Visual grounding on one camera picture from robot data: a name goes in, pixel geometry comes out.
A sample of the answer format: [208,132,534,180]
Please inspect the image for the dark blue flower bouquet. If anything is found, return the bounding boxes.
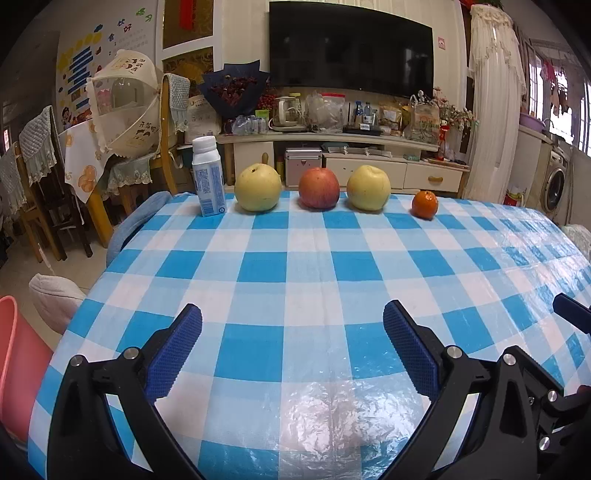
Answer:
[197,60,270,120]

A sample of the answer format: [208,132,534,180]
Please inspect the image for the red apple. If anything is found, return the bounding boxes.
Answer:
[298,167,339,210]

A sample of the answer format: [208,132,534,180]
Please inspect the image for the orange tangerine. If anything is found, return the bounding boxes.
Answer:
[411,190,439,220]

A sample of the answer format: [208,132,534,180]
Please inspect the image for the white TV cabinet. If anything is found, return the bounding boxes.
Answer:
[216,132,470,197]

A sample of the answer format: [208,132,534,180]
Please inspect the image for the white washing machine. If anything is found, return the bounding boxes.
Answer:
[540,146,570,218]

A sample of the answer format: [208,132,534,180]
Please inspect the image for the red plastic trash basin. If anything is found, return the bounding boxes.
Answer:
[0,296,52,442]

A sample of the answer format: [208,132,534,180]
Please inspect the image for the cream mesh food cover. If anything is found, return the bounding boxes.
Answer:
[86,49,160,159]

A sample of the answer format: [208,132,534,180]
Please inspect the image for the blue white checkered tablecloth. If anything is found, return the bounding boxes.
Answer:
[28,192,590,479]

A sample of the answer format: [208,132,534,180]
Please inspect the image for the yellow green apple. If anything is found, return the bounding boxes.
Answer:
[346,165,391,212]

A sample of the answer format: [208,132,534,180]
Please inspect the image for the white plastic milk bottle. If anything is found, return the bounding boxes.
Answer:
[191,136,226,216]

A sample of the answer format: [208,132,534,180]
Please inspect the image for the wooden chair with cover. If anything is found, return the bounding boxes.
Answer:
[18,105,93,260]

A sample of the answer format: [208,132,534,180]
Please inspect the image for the yellow pear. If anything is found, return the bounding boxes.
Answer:
[235,163,281,212]

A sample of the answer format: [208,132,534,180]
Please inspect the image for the black television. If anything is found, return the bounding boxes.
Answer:
[269,1,434,98]

